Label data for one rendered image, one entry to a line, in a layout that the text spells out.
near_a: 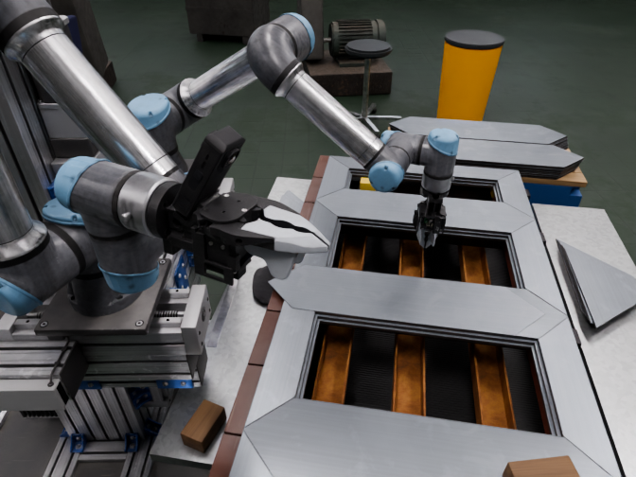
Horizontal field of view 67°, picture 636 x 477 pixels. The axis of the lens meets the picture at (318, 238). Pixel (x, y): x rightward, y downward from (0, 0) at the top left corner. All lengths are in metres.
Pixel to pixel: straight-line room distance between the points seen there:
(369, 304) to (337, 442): 0.40
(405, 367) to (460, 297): 0.24
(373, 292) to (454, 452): 0.47
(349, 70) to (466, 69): 1.30
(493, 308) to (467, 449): 0.42
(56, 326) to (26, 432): 1.00
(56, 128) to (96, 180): 0.57
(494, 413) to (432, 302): 0.31
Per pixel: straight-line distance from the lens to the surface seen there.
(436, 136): 1.22
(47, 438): 2.02
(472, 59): 4.11
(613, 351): 1.52
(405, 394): 1.33
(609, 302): 1.60
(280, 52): 1.14
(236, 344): 1.43
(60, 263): 0.95
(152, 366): 1.19
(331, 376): 1.34
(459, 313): 1.32
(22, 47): 0.82
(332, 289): 1.33
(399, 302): 1.32
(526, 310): 1.39
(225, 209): 0.54
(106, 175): 0.63
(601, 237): 1.94
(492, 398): 1.38
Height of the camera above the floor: 1.76
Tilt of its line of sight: 37 degrees down
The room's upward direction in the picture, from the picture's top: straight up
